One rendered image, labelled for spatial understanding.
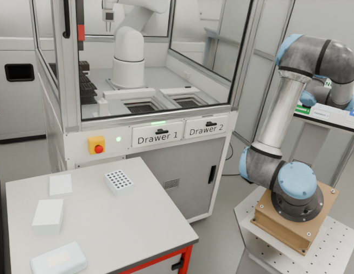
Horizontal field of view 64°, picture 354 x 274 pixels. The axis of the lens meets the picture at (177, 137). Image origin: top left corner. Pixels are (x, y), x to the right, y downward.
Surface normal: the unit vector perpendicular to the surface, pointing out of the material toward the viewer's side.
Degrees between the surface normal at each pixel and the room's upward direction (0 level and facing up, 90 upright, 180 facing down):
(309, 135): 90
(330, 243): 0
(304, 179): 41
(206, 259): 0
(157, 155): 90
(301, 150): 90
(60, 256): 0
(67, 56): 90
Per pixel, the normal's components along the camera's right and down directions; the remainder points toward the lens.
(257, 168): -0.54, 0.00
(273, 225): -0.65, 0.30
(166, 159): 0.48, 0.48
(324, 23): -0.88, 0.14
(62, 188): 0.12, -0.86
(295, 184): -0.22, -0.42
